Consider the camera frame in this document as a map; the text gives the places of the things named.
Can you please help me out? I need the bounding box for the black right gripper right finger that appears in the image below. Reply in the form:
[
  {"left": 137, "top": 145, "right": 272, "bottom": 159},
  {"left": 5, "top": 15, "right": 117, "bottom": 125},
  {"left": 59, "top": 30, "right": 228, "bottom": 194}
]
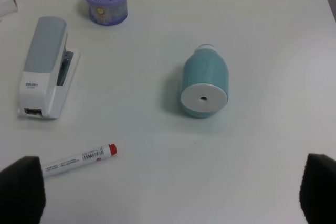
[{"left": 299, "top": 153, "right": 335, "bottom": 223}]

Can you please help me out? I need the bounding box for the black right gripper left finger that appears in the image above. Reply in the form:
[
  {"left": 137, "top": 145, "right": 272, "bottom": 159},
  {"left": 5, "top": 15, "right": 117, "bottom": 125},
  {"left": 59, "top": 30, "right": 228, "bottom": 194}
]
[{"left": 1, "top": 156, "right": 46, "bottom": 224}]

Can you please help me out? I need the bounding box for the teal bottle-shaped pencil sharpener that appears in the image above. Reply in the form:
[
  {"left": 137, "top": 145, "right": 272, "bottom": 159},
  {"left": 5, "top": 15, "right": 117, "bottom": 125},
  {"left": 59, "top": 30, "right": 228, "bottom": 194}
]
[{"left": 179, "top": 44, "right": 229, "bottom": 118}]

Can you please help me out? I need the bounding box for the white grey stapler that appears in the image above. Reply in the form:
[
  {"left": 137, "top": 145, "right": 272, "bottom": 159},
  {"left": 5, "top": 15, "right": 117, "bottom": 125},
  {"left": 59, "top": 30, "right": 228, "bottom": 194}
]
[{"left": 18, "top": 16, "right": 80, "bottom": 119}]

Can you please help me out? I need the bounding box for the white marker red cap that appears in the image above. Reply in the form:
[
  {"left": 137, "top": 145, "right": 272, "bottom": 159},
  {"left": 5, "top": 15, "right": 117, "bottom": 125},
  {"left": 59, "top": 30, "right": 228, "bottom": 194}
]
[{"left": 41, "top": 144, "right": 118, "bottom": 178}]

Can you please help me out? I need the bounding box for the white cardboard box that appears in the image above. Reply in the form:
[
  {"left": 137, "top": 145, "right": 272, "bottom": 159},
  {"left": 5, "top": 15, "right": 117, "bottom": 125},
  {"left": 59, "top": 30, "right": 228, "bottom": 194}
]
[{"left": 0, "top": 0, "right": 18, "bottom": 17}]

